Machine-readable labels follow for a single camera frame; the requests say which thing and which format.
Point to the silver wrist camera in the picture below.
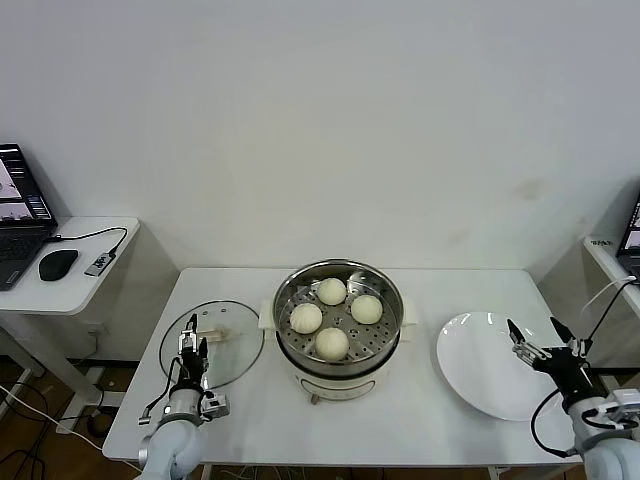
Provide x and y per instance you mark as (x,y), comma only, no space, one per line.
(622,407)
(217,404)

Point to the small white table label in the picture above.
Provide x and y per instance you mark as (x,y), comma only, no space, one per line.
(601,243)

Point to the black computer mouse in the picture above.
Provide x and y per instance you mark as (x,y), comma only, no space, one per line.
(58,263)

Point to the white steamed baozi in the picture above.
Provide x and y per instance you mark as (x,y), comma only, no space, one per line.
(306,318)
(331,344)
(367,309)
(331,291)

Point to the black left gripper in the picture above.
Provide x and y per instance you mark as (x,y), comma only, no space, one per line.
(191,370)

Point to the perforated steel steamer basket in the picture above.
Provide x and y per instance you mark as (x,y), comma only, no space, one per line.
(380,340)

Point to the white side table with mouse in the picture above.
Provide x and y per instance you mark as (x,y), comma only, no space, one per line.
(75,295)

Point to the grey usb hub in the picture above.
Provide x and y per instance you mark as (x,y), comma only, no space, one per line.
(100,264)

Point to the dark round floor object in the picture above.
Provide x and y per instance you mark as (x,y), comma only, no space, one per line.
(98,424)

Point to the white side table with label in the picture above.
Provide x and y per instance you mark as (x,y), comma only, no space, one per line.
(602,260)

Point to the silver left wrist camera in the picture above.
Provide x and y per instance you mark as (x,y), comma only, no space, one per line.
(217,404)

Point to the black laptop with keyboard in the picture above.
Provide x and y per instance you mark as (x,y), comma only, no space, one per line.
(20,240)

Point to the white round plate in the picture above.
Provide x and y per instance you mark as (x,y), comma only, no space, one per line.
(475,360)

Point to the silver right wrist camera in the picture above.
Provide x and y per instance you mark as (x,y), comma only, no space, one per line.
(622,407)

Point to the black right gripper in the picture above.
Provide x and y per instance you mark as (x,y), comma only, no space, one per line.
(567,372)

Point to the black laptop partly seen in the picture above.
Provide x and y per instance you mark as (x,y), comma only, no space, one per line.
(631,235)

